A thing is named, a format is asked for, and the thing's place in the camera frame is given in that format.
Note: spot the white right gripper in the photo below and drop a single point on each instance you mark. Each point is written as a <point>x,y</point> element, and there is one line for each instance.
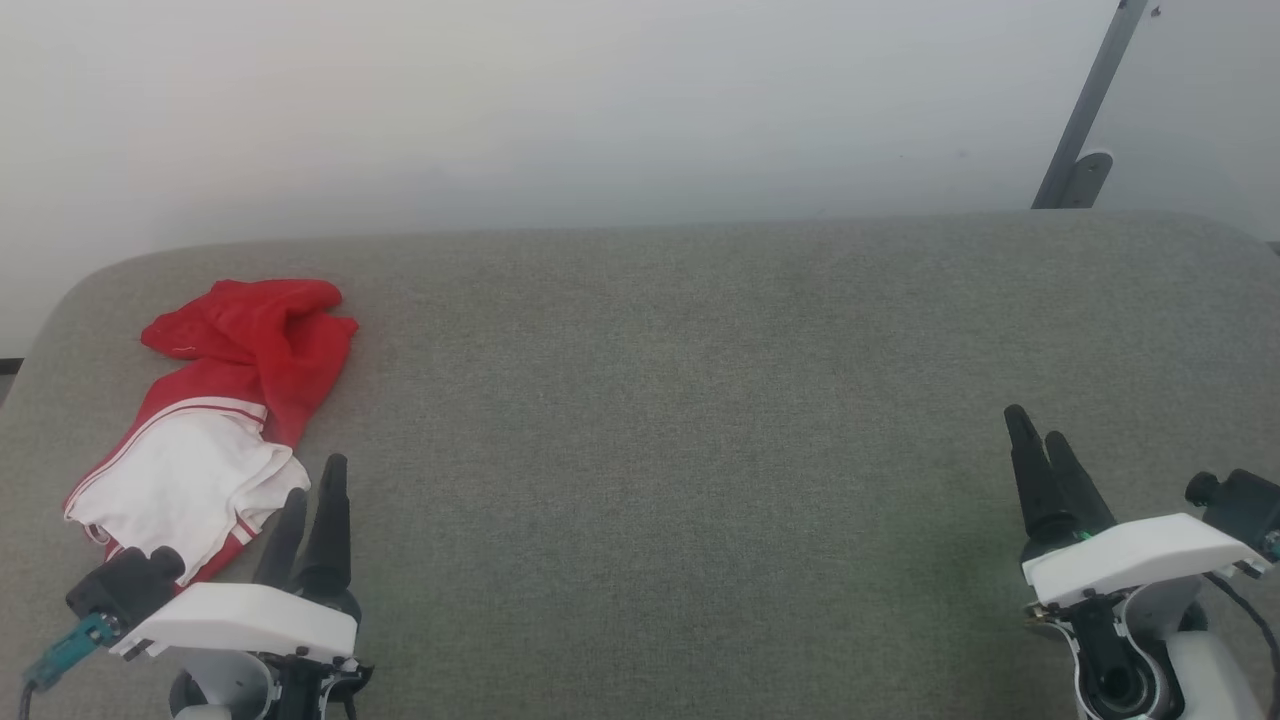
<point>1140,555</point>

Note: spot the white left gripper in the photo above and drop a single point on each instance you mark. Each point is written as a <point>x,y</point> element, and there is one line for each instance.
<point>250,620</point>

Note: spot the red white Bulls jersey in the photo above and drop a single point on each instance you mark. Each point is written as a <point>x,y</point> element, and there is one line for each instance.
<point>250,350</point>

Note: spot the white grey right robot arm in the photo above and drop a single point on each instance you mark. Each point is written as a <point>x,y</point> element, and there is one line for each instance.
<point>1200,670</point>

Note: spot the grey fabric sofa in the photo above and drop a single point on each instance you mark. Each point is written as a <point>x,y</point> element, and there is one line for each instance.
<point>660,420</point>

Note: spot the grey slanted metal bar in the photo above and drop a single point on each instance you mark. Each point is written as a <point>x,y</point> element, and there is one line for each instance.
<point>1095,90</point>

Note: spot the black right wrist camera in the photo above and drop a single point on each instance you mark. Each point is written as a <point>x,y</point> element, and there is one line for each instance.
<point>1245,505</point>

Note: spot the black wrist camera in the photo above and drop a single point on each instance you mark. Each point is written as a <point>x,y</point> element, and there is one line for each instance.
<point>125,590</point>
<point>1245,505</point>

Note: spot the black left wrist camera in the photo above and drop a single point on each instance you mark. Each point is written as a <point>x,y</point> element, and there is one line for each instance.
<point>125,590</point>

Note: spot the teal left camera plug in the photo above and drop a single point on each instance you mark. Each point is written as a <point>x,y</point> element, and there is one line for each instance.
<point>70,645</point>

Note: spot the grey rounded metal bracket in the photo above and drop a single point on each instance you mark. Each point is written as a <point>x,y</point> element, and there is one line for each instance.
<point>1090,180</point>

